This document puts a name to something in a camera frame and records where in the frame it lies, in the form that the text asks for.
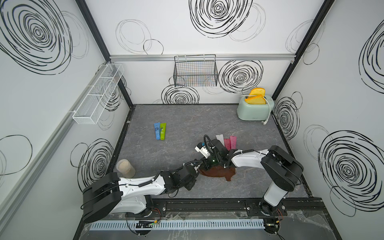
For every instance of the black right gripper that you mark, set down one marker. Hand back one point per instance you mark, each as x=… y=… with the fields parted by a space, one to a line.
x=204 y=163

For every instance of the brown cloth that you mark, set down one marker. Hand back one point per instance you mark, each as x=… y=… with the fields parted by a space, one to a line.
x=219 y=172

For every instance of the crimson pink toothpaste tube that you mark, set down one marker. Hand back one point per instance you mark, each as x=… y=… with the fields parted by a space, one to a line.
x=227 y=144

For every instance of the white pink-cap toothpaste tube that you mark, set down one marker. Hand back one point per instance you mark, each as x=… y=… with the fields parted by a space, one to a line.
x=221 y=139

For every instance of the magenta toothpaste tube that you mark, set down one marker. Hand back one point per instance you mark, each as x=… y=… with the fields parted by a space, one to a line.
x=233 y=142

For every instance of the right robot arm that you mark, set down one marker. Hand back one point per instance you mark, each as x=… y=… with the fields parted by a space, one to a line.
x=284 y=170

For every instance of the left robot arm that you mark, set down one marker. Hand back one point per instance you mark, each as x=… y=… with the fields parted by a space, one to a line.
x=112 y=194

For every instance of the green toothpaste tube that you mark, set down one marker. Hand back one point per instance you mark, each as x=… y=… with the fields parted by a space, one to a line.
x=163 y=131

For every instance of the blue toothpaste tube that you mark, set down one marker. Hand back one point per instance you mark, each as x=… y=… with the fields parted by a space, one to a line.
x=157 y=130

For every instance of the mint green toaster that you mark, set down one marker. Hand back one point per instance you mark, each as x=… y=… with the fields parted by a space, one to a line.
x=248 y=112

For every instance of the beige sponge roll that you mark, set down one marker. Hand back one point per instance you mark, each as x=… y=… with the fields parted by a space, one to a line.
x=126 y=169

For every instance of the yellow toast slice front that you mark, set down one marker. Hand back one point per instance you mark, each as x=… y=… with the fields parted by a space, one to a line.
x=256 y=100

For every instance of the yellow toast slice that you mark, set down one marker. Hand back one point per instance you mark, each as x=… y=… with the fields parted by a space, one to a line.
x=256 y=100
x=258 y=91

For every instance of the yellow toast slice back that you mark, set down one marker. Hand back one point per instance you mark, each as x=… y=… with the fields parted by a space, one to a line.
x=258 y=91

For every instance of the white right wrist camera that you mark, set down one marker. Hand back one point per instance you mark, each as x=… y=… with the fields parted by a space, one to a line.
x=201 y=148

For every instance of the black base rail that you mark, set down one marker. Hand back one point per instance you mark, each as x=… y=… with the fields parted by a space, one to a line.
x=253 y=207

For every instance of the grey slotted cable duct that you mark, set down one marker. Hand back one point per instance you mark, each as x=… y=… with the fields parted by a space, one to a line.
x=214 y=224

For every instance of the black wire wall basket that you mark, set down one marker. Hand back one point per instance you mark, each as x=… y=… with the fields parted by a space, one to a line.
x=195 y=71

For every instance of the white wire wall basket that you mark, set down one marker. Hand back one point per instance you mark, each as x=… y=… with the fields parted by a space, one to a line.
x=101 y=90

